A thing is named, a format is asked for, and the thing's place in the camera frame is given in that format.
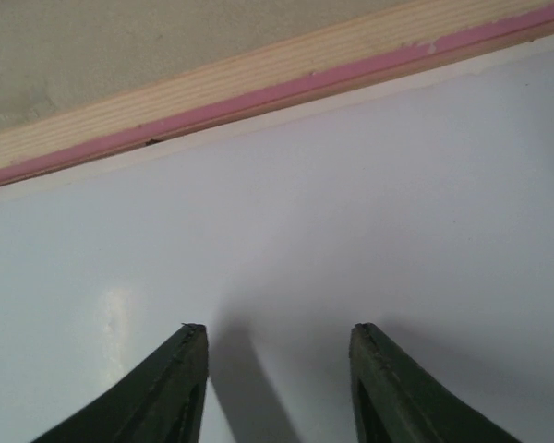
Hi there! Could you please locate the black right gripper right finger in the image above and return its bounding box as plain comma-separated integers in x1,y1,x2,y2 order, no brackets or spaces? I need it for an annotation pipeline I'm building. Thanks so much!
349,323,517,442

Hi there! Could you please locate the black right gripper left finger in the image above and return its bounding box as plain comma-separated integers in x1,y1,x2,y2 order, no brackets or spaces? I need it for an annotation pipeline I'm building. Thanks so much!
35,324,209,442

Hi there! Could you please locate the pink wooden picture frame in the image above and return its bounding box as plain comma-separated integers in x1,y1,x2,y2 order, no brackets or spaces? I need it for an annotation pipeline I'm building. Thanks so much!
0,1,554,186

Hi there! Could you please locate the sunset landscape photo print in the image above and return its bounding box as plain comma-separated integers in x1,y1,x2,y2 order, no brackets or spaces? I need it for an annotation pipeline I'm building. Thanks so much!
0,36,554,442

